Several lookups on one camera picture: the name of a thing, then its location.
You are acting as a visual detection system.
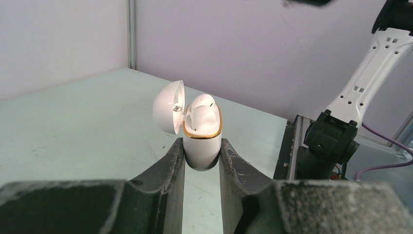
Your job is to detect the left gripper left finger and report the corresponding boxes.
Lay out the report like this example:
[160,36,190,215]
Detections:
[0,138,185,234]

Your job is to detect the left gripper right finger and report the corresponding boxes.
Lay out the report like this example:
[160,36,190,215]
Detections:
[219,139,413,234]

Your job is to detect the white earbud charging case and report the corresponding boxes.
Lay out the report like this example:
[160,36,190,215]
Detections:
[152,80,223,171]

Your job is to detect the white earbud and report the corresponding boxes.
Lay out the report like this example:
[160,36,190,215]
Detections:
[192,94,216,109]
[185,106,220,135]

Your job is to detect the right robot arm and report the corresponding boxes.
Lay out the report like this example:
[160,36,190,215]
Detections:
[295,0,413,180]

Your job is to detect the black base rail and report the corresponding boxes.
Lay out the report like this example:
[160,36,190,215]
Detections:
[273,115,303,180]

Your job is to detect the aluminium frame post left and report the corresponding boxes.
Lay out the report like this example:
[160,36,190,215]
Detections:
[127,0,137,70]

